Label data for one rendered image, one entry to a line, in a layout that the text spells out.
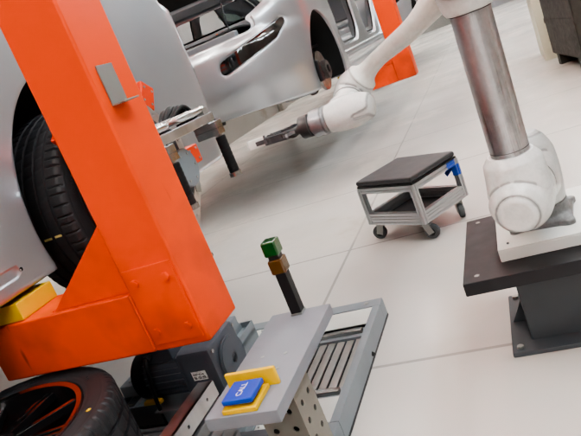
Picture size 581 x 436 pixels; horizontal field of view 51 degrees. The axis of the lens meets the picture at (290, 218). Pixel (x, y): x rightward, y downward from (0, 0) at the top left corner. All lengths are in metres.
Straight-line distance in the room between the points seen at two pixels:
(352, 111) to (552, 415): 1.00
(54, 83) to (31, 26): 0.12
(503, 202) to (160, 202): 0.84
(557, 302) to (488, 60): 0.76
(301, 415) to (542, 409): 0.67
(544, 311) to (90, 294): 1.28
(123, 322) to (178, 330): 0.15
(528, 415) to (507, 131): 0.73
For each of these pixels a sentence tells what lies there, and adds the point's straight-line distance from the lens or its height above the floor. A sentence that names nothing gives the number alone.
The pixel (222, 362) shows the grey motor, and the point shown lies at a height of 0.34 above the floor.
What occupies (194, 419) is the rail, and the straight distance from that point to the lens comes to 1.52.
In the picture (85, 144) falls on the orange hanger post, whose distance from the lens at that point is 1.42.
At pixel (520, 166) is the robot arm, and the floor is 0.60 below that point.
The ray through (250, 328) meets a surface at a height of 0.15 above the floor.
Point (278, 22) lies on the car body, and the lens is 4.56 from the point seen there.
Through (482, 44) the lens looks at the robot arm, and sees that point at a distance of 1.59.
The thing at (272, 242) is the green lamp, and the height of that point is 0.66.
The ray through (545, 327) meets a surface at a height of 0.05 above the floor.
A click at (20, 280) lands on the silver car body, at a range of 1.78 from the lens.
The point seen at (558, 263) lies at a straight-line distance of 1.77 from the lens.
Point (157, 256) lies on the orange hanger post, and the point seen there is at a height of 0.75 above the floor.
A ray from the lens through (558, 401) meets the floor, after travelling 1.78.
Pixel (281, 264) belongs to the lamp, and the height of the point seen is 0.60.
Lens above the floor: 1.06
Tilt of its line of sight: 14 degrees down
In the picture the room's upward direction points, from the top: 22 degrees counter-clockwise
